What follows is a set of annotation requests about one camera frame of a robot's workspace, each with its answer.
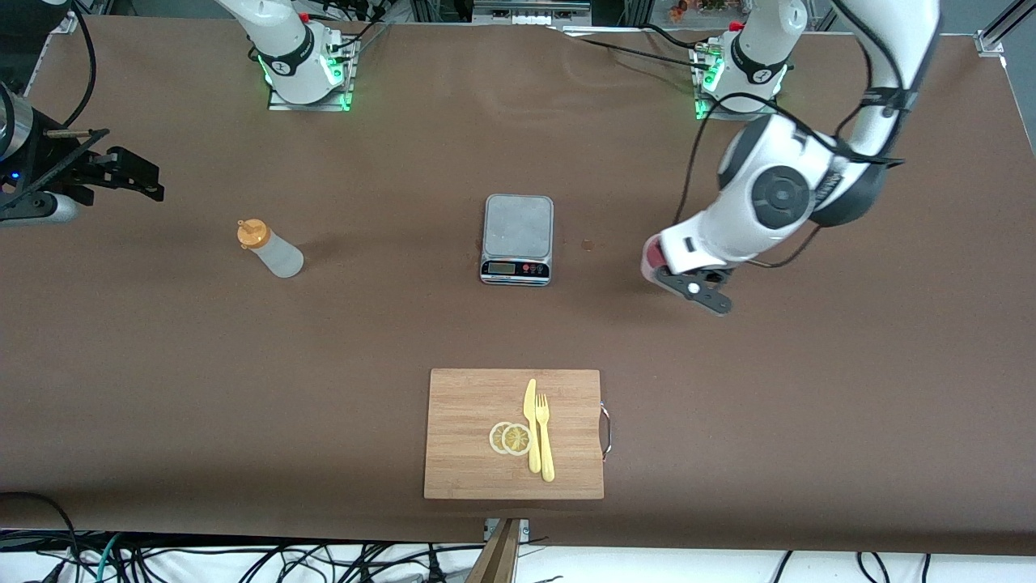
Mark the grey power strip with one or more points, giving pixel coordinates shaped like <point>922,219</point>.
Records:
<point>530,16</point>

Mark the pink plastic cup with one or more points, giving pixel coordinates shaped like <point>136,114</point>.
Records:
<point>651,259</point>

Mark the silver digital kitchen scale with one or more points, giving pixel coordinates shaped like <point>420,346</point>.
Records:
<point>518,227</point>

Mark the lemon slice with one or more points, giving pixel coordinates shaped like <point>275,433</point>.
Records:
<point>516,440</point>
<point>494,438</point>

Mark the orange background object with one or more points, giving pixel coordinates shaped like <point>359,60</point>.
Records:
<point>680,10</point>

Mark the small metal table bracket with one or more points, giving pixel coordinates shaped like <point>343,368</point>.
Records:
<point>525,530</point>

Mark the aluminium table extrusion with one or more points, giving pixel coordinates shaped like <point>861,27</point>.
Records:
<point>991,39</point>
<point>61,23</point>

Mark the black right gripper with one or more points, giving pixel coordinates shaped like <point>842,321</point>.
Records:
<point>58,164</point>

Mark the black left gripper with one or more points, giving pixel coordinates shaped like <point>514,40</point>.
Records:
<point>713,277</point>

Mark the yellow plastic fork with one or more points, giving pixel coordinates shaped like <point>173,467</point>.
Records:
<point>547,461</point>

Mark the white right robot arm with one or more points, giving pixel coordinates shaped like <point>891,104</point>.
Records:
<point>279,40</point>

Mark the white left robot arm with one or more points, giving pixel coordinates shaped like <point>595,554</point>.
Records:
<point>777,194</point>

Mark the yellow plastic knife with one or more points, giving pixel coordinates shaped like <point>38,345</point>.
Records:
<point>530,405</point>

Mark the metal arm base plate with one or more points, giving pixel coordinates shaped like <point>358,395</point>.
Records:
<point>704,115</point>
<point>307,106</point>

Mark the aluminium frame post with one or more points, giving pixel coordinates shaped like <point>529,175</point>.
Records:
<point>421,10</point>
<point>639,10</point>

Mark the wooden post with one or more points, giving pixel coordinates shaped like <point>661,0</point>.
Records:
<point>495,563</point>

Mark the sauce bottle with orange cap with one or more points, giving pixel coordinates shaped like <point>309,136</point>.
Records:
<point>279,257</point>

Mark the wooden cutting board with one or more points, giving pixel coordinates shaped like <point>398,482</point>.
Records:
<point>469,405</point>

